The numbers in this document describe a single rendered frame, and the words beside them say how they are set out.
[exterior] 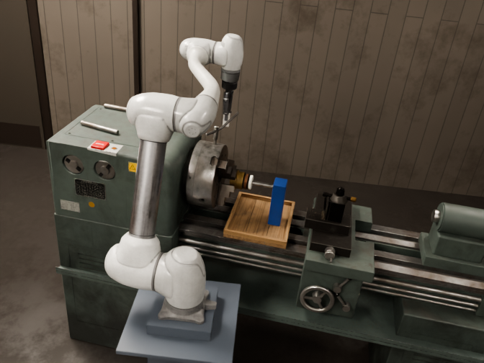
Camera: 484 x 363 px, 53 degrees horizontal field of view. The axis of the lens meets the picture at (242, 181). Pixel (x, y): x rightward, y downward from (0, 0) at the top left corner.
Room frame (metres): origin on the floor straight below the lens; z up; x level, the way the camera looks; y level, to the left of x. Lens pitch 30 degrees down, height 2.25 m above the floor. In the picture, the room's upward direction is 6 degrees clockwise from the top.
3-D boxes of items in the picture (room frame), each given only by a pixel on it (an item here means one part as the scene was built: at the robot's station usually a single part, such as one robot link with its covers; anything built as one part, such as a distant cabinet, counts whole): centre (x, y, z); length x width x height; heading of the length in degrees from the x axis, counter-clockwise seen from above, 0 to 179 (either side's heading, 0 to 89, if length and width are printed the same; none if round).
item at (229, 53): (2.21, 0.12, 1.63); 0.13 x 0.11 x 0.16; 82
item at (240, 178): (2.00, 0.01, 1.08); 0.09 x 0.09 x 0.09; 81
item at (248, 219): (1.98, -0.11, 0.88); 0.36 x 0.30 x 0.04; 171
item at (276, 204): (1.97, -0.18, 1.00); 0.08 x 0.06 x 0.23; 171
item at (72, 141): (2.06, 0.56, 1.06); 0.59 x 0.48 x 0.39; 81
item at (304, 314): (1.97, -0.19, 0.53); 2.10 x 0.60 x 0.02; 81
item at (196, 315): (1.43, 0.16, 0.83); 0.22 x 0.18 x 0.06; 89
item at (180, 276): (1.43, 0.19, 0.97); 0.18 x 0.16 x 0.22; 82
